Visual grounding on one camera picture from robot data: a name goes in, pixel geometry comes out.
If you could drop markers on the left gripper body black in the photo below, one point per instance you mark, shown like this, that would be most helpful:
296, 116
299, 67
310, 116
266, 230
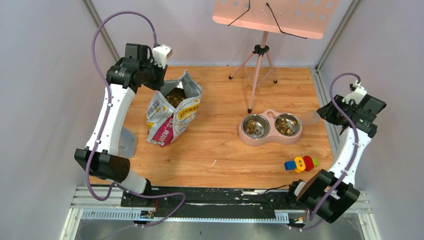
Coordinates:
158, 81

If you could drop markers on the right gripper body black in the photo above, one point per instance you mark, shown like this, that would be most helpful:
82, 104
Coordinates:
346, 108

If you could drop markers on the pet food bag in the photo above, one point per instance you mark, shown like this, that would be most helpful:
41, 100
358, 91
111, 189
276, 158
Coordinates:
172, 109

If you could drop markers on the clear plastic scoop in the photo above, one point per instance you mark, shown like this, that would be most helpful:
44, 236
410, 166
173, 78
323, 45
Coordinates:
310, 118

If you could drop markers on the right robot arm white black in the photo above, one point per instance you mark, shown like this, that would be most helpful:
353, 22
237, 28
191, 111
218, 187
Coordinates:
329, 193

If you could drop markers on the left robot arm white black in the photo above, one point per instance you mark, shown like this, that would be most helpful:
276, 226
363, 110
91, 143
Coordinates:
107, 153

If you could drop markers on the right steel bowl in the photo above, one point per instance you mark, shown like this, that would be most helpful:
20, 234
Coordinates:
291, 117

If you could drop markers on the steel bowl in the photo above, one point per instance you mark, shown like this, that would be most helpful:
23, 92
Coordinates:
291, 117
260, 120

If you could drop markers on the brown kibble in right bowl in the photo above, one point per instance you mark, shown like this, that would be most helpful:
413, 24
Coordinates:
285, 126

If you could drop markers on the brown kibble in bowl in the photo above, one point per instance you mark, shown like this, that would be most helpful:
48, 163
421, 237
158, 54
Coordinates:
285, 126
252, 128

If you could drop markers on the pink double bowl feeder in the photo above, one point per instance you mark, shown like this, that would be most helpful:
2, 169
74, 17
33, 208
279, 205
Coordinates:
273, 136

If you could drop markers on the colourful toy block set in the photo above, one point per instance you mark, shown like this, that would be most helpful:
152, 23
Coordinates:
301, 164

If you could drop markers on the left steel bowl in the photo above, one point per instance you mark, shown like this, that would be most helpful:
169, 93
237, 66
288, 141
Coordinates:
260, 120

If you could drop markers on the pink music stand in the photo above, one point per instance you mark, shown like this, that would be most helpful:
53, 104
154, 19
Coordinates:
304, 19

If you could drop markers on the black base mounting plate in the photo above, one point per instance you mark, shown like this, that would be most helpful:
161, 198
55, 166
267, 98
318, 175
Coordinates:
217, 203

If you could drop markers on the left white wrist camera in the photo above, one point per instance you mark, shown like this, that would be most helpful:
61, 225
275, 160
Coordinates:
161, 55

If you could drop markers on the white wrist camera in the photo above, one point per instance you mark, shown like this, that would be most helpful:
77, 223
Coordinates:
161, 55
357, 93

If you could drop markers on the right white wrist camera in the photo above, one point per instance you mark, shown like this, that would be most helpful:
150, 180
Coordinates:
357, 93

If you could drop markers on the aluminium frame rail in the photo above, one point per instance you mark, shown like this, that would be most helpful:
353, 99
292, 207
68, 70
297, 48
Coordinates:
84, 206

